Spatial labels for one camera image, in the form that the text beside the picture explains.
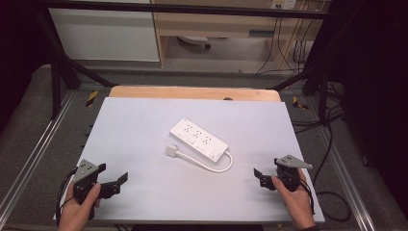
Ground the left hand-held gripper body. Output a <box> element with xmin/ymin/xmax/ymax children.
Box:
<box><xmin>72</xmin><ymin>159</ymin><xmax>108</xmax><ymax>206</ymax></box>

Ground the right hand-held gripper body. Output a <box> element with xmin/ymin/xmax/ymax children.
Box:
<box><xmin>273</xmin><ymin>154</ymin><xmax>314</xmax><ymax>193</ymax></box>

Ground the white power strip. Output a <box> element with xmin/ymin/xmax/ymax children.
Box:
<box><xmin>168</xmin><ymin>117</ymin><xmax>230</xmax><ymax>164</ymax></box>
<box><xmin>177</xmin><ymin>35</ymin><xmax>212</xmax><ymax>50</ymax></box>

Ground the person's right hand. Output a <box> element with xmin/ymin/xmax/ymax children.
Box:
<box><xmin>271</xmin><ymin>168</ymin><xmax>318</xmax><ymax>231</ymax></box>

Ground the person's left hand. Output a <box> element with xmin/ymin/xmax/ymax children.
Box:
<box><xmin>57</xmin><ymin>182</ymin><xmax>102</xmax><ymax>231</ymax></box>

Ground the yellow black tape marker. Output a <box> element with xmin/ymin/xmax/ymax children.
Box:
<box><xmin>85</xmin><ymin>90</ymin><xmax>99</xmax><ymax>109</ymax></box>
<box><xmin>292</xmin><ymin>95</ymin><xmax>310</xmax><ymax>111</ymax></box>

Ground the light wooden board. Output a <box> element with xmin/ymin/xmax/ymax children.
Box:
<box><xmin>108</xmin><ymin>85</ymin><xmax>282</xmax><ymax>103</ymax></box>

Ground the dark curtain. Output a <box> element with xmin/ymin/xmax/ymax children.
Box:
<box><xmin>316</xmin><ymin>0</ymin><xmax>408</xmax><ymax>219</ymax></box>
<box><xmin>0</xmin><ymin>0</ymin><xmax>54</xmax><ymax>129</ymax></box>

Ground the white cabinet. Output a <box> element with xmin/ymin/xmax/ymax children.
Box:
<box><xmin>47</xmin><ymin>7</ymin><xmax>161</xmax><ymax>63</ymax></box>

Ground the white power strip under desk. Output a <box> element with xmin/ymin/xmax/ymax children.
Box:
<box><xmin>177</xmin><ymin>35</ymin><xmax>212</xmax><ymax>50</ymax></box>

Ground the wooden desk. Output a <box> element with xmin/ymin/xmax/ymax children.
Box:
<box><xmin>150</xmin><ymin>0</ymin><xmax>325</xmax><ymax>69</ymax></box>

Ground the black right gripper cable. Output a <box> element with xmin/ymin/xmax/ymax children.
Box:
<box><xmin>298</xmin><ymin>178</ymin><xmax>317</xmax><ymax>216</ymax></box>

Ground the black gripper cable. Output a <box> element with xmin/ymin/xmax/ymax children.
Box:
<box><xmin>298</xmin><ymin>178</ymin><xmax>317</xmax><ymax>216</ymax></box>
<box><xmin>55</xmin><ymin>167</ymin><xmax>79</xmax><ymax>227</ymax></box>

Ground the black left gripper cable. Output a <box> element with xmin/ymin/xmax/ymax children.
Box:
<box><xmin>55</xmin><ymin>167</ymin><xmax>79</xmax><ymax>227</ymax></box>

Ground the black floor cable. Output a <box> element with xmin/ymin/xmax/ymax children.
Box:
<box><xmin>290</xmin><ymin>81</ymin><xmax>353</xmax><ymax>223</ymax></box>

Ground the aluminium floor rail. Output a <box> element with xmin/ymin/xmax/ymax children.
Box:
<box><xmin>316</xmin><ymin>126</ymin><xmax>377</xmax><ymax>231</ymax></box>
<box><xmin>0</xmin><ymin>90</ymin><xmax>77</xmax><ymax>219</ymax></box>

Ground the white power strip cable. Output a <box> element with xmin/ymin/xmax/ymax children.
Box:
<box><xmin>175</xmin><ymin>150</ymin><xmax>235</xmax><ymax>173</ymax></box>

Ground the thin black hanging cable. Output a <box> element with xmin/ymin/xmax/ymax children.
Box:
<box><xmin>255</xmin><ymin>17</ymin><xmax>284</xmax><ymax>76</ymax></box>

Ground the yellow hanging cable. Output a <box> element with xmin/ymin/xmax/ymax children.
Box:
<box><xmin>278</xmin><ymin>9</ymin><xmax>310</xmax><ymax>70</ymax></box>

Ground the white wall outlet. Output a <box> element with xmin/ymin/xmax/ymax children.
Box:
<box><xmin>269</xmin><ymin>0</ymin><xmax>298</xmax><ymax>11</ymax></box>

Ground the black metal frame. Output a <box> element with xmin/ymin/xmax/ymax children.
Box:
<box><xmin>32</xmin><ymin>0</ymin><xmax>335</xmax><ymax>120</ymax></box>

